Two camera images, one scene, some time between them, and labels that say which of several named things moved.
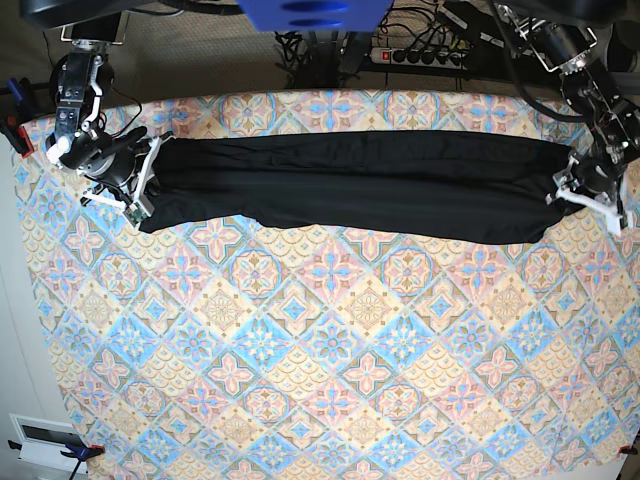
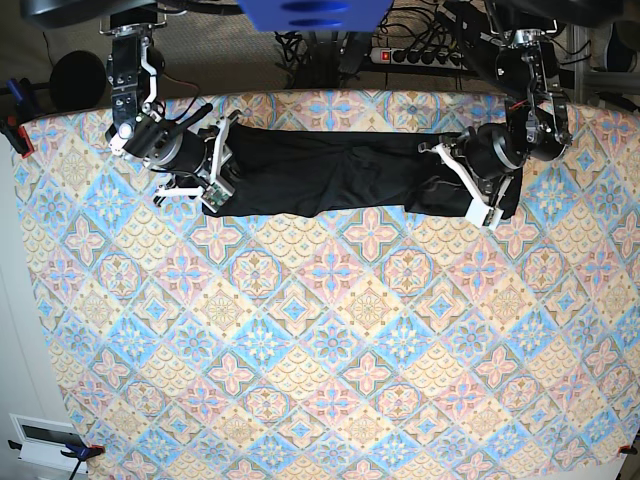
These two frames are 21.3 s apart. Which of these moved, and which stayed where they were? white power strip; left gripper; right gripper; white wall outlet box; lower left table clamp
Moved: right gripper; left gripper
Stayed: white power strip; white wall outlet box; lower left table clamp
